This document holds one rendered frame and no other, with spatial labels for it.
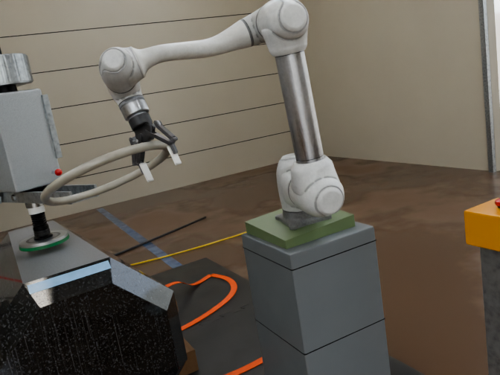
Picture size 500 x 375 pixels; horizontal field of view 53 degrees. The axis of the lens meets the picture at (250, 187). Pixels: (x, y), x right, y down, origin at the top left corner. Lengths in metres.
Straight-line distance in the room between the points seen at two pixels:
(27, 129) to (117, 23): 5.52
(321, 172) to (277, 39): 0.47
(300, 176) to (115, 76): 0.69
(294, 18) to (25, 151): 1.30
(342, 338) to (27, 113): 1.61
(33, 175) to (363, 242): 1.42
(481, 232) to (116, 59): 1.09
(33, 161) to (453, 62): 5.15
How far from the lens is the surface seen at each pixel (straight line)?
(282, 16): 1.64
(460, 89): 6.47
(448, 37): 6.54
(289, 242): 1.89
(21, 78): 2.35
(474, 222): 1.18
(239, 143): 8.31
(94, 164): 1.65
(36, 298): 2.07
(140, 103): 1.74
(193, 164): 8.00
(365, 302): 2.10
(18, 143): 2.35
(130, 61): 1.60
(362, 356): 2.18
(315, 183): 1.73
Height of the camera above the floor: 1.42
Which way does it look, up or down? 12 degrees down
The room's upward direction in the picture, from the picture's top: 9 degrees counter-clockwise
